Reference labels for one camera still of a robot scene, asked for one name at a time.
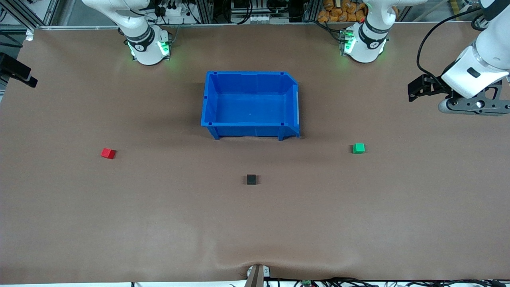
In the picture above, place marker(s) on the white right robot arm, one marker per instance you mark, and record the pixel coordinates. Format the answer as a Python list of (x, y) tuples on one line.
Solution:
[(145, 48)]

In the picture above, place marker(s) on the metal table edge clamp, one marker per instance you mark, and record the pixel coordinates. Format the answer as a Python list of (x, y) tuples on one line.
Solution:
[(258, 275)]

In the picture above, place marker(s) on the small red cube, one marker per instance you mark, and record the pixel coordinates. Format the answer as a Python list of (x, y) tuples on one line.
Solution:
[(108, 153)]

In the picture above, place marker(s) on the brown table cover mat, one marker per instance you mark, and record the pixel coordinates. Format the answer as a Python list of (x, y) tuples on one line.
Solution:
[(119, 231)]

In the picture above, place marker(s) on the orange netted bag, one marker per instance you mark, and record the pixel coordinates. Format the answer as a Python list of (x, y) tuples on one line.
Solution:
[(342, 10)]

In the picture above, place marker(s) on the white power strip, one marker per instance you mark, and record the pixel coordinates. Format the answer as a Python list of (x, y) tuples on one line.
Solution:
[(171, 10)]

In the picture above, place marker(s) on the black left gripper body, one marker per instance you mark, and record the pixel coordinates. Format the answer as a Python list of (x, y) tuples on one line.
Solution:
[(435, 87)]

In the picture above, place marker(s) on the small black cube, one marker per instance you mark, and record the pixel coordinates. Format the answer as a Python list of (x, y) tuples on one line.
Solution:
[(251, 179)]

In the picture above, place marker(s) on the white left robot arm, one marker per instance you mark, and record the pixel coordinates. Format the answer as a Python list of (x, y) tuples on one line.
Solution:
[(368, 46)]

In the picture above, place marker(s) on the small green cube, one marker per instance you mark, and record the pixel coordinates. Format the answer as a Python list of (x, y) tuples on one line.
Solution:
[(358, 148)]

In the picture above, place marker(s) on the blue plastic storage bin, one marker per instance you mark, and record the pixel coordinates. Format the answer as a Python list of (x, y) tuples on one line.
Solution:
[(249, 107)]

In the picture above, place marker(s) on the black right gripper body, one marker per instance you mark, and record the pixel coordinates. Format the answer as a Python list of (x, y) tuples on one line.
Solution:
[(14, 70)]

